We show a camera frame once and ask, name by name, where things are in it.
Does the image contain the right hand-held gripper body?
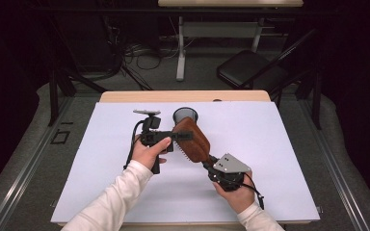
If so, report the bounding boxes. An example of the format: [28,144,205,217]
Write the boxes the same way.
[204,152,252,193]

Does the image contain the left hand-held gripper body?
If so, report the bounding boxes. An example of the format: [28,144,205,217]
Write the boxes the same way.
[132,109,175,175]

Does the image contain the brown wooden hairbrush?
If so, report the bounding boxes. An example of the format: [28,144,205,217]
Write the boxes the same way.
[171,116,212,165]

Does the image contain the black mesh pen holder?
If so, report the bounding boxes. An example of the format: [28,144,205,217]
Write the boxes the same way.
[172,107,199,127]

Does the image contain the person's left hand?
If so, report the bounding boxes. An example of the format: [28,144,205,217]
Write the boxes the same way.
[131,136,173,171]

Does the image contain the person's right hand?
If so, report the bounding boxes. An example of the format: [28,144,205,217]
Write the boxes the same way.
[212,170,255,215]

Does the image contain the light wooden table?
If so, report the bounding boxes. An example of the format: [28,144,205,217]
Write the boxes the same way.
[57,90,316,227]

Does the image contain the white table cover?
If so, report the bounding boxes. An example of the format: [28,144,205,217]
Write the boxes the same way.
[50,101,321,224]

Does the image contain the black folding chair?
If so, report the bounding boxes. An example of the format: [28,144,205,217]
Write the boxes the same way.
[216,28,319,91]

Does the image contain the black metal stand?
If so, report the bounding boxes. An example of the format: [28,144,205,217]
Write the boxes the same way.
[47,68,109,127]

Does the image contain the white-legged desk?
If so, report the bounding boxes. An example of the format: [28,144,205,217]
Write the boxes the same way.
[157,0,304,82]

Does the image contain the left hand-held gripper cable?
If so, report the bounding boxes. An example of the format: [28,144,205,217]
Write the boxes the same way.
[122,119,146,171]

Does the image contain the hand-held gripper cable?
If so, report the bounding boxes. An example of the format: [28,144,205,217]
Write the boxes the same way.
[241,172,265,211]
[122,119,146,171]

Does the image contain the right hand-held gripper cable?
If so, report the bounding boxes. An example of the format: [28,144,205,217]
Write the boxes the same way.
[241,172,265,211]

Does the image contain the bundle of floor cables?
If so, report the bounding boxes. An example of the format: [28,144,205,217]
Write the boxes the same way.
[107,17,181,90]

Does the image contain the metal floor rail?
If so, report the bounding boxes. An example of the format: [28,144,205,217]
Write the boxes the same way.
[298,95,370,231]
[0,95,75,231]

